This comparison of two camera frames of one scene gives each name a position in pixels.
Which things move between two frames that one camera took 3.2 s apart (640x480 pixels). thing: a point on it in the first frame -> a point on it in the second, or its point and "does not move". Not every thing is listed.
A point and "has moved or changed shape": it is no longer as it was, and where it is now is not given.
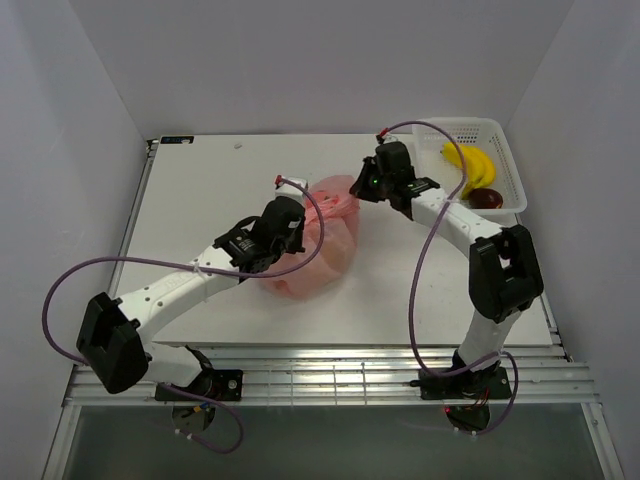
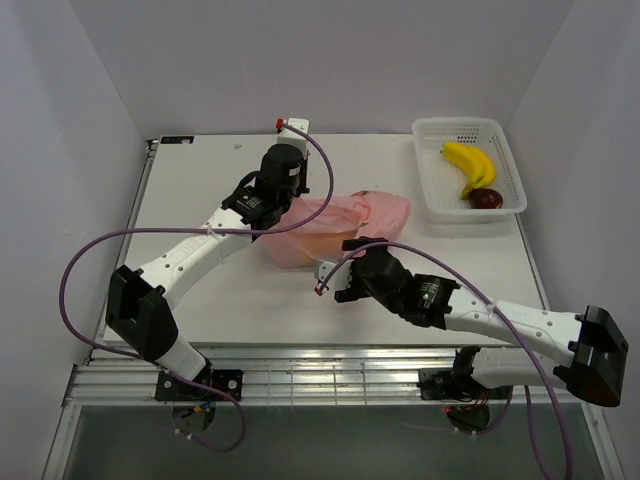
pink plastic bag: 339,197 has moved or changed shape
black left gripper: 296,245 -> 302,186
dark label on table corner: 177,139 does not move
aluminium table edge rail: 291,375 does not move
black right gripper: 360,188 -> 350,294
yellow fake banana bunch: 479,168 does not move
